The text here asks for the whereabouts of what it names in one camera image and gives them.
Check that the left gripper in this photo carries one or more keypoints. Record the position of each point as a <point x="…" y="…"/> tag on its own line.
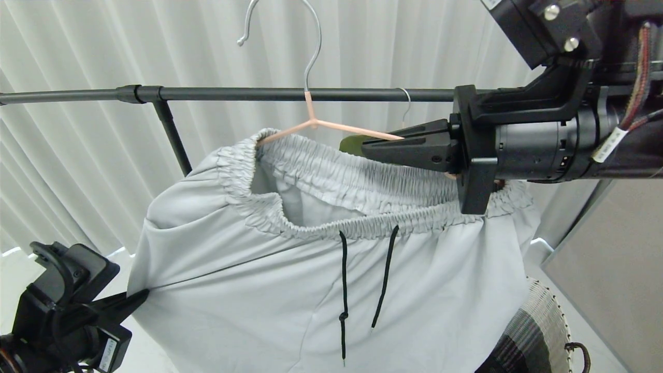
<point x="52" y="352"/>

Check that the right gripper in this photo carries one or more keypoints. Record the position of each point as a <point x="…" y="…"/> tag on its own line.
<point x="528" y="150"/>

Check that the pink clothes hanger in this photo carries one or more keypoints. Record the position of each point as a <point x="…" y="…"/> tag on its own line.
<point x="408" y="103"/>
<point x="310" y="106"/>

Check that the white laundry basket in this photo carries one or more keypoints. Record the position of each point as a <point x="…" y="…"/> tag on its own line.
<point x="533" y="331"/>

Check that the green printed shirt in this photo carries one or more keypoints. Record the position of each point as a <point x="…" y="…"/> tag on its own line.
<point x="352" y="145"/>

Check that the pale grey shorts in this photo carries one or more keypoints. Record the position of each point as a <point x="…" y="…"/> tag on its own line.
<point x="259" y="290"/>

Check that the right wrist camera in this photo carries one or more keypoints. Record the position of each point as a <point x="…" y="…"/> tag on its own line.
<point x="528" y="26"/>

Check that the black clothes rack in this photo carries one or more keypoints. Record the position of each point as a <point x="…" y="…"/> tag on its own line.
<point x="233" y="94"/>

